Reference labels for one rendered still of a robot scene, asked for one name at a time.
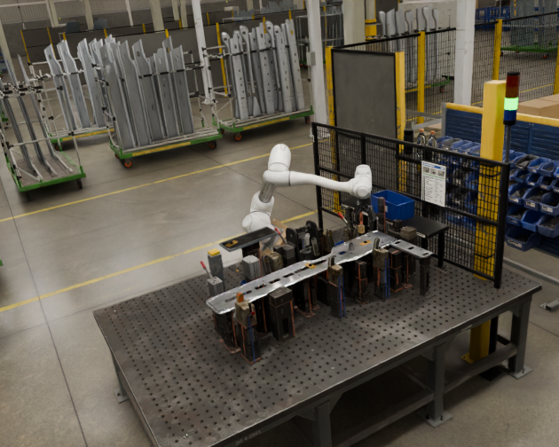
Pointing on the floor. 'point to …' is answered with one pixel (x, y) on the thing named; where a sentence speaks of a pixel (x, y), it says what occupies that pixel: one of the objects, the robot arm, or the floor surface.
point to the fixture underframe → (318, 413)
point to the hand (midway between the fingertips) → (365, 225)
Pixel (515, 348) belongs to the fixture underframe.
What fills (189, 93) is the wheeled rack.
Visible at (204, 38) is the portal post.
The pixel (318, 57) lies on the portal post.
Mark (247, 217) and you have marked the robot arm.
